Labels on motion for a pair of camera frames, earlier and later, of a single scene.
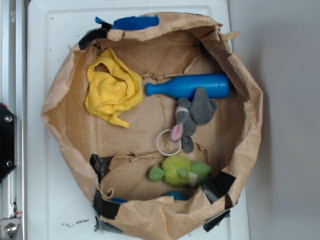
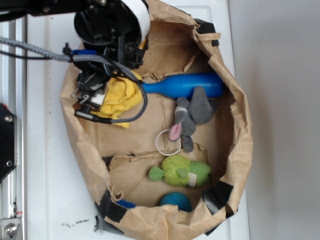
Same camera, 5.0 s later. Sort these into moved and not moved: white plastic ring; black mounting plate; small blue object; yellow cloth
Moved: small blue object
Not moved: white plastic ring; black mounting plate; yellow cloth
